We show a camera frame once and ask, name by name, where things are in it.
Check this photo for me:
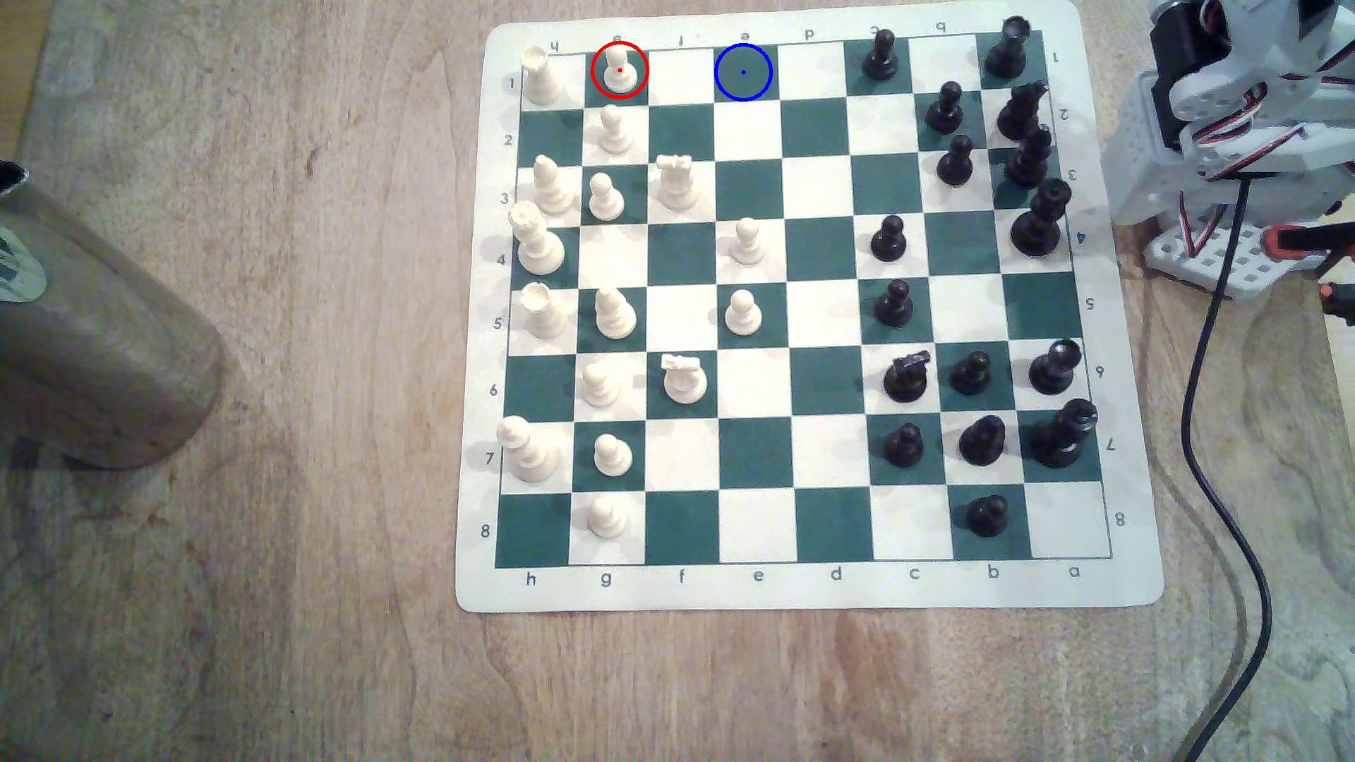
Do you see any white chess knight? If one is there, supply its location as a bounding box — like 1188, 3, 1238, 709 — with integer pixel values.
655, 153, 701, 212
661, 353, 709, 406

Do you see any white chess bishop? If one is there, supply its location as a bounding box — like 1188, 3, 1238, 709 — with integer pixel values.
594, 286, 639, 341
532, 155, 576, 216

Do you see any white chess rook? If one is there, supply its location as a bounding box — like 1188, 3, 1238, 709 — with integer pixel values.
522, 47, 565, 107
521, 282, 570, 341

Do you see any green white chess mat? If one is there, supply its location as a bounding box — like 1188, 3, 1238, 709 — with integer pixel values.
455, 0, 1166, 613

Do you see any white chess king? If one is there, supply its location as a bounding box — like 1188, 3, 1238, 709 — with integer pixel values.
498, 416, 560, 485

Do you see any white chess queen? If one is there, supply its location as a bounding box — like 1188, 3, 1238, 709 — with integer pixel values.
508, 201, 567, 277

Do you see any black chess knight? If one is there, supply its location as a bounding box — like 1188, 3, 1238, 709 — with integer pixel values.
883, 350, 935, 404
995, 81, 1052, 142

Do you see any black chess bishop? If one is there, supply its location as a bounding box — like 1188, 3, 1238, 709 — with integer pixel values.
1028, 339, 1082, 397
1004, 123, 1054, 190

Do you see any black chess king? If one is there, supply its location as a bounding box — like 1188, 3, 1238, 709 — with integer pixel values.
1030, 399, 1099, 470

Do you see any black chess queen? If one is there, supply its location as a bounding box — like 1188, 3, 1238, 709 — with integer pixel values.
1010, 178, 1073, 258

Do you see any black chess rook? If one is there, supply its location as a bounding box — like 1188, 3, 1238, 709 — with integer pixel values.
984, 16, 1033, 80

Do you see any black pawn b seven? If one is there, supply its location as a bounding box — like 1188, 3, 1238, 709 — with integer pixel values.
958, 415, 1008, 468

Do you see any grey metal cylinder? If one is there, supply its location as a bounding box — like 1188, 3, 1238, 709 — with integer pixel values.
0, 159, 226, 472

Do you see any orange black clamp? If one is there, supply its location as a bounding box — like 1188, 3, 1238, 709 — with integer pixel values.
1265, 222, 1355, 324

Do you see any white perforated base plate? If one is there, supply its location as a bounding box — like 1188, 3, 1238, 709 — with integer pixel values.
1141, 217, 1330, 301

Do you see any black cable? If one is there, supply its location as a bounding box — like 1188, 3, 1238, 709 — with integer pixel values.
1178, 174, 1274, 762

